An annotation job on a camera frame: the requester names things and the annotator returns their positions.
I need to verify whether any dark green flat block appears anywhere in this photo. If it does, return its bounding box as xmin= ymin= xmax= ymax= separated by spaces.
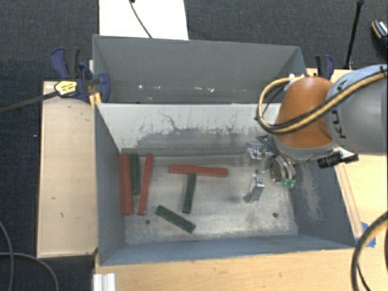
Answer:
xmin=129 ymin=153 xmax=142 ymax=196
xmin=181 ymin=172 xmax=198 ymax=215
xmin=154 ymin=204 xmax=197 ymax=235

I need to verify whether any grey metal bin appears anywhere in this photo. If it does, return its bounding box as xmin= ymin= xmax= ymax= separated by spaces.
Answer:
xmin=92 ymin=34 xmax=356 ymax=267

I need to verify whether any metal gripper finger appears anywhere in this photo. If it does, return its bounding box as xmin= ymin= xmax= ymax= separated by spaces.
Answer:
xmin=244 ymin=142 xmax=266 ymax=161
xmin=242 ymin=174 xmax=265 ymax=204

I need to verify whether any black cylinder on white bracket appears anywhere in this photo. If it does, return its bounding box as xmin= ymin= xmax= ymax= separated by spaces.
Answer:
xmin=316 ymin=149 xmax=360 ymax=170

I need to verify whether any pale wood board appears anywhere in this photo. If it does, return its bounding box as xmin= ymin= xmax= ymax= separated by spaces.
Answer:
xmin=36 ymin=80 xmax=99 ymax=259

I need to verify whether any red-brown flat block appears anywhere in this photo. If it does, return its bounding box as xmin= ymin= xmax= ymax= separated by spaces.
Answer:
xmin=136 ymin=154 xmax=155 ymax=216
xmin=168 ymin=164 xmax=229 ymax=179
xmin=118 ymin=153 xmax=135 ymax=216

